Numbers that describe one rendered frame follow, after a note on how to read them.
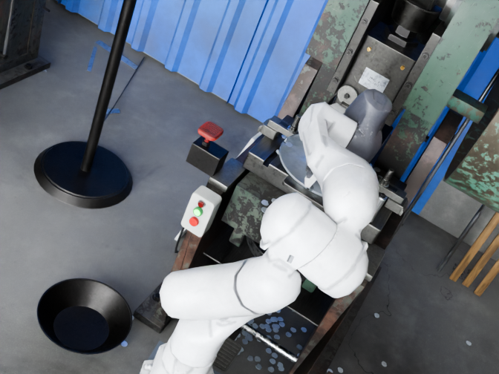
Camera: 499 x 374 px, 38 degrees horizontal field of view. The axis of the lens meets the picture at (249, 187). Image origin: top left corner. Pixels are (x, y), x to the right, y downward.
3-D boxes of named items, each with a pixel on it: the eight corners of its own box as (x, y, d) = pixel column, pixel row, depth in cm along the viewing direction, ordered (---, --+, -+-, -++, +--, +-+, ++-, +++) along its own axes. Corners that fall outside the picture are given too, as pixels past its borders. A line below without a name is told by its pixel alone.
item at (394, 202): (400, 216, 215) (416, 191, 209) (351, 187, 218) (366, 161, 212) (405, 206, 220) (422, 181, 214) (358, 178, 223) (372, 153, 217)
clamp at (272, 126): (304, 158, 221) (316, 132, 215) (257, 130, 224) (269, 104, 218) (310, 150, 226) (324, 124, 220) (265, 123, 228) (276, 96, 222)
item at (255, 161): (371, 245, 210) (381, 231, 206) (241, 166, 217) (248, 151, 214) (399, 198, 234) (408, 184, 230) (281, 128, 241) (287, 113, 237)
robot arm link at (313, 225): (263, 326, 137) (311, 323, 122) (200, 268, 134) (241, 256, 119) (315, 251, 146) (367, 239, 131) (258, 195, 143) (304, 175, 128)
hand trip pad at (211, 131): (206, 159, 207) (214, 139, 203) (188, 148, 208) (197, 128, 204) (217, 149, 213) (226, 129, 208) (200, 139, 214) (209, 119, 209)
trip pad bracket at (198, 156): (201, 206, 217) (221, 156, 205) (174, 190, 218) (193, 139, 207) (210, 197, 222) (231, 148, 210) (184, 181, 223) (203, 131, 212)
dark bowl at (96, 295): (90, 384, 219) (96, 371, 215) (12, 330, 224) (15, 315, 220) (144, 325, 243) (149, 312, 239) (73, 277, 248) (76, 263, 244)
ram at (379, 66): (365, 151, 200) (415, 61, 182) (318, 124, 202) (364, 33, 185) (382, 128, 213) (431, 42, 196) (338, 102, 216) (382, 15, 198)
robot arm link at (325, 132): (390, 182, 138) (386, 129, 166) (306, 133, 137) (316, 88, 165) (359, 225, 143) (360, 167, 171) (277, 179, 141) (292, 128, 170)
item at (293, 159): (301, 123, 221) (303, 121, 221) (384, 171, 216) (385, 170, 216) (262, 162, 199) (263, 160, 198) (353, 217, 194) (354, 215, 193)
